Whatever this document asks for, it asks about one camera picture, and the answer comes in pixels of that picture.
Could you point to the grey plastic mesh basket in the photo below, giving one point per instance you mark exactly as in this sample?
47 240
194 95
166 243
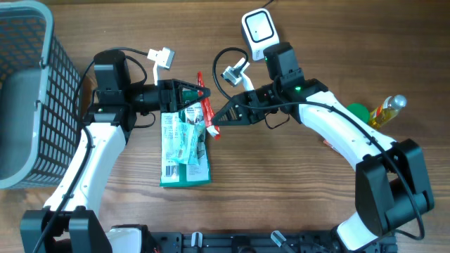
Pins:
39 96

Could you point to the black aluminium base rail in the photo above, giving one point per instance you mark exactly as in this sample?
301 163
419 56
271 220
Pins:
304 242

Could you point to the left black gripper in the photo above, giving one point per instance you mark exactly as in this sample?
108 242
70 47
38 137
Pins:
166 85

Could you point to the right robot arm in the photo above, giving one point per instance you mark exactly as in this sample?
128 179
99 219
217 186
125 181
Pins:
392 184

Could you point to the yellow oil bottle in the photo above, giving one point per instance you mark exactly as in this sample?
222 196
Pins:
388 110

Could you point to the pink Kleenex tissue pack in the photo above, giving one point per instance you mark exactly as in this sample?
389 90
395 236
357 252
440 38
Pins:
329 145

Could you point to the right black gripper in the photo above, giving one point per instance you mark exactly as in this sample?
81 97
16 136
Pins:
241 104

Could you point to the white barcode scanner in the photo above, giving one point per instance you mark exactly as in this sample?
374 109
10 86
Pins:
259 32

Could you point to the green lid seasoning jar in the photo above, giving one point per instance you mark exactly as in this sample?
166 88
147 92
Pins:
359 111

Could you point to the red Nescafe coffee stick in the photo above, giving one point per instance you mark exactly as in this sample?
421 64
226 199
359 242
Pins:
208 112

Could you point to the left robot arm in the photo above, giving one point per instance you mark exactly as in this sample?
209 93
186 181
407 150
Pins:
68 221

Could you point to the mint green wipes sachet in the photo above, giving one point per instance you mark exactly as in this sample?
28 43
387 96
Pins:
186 142

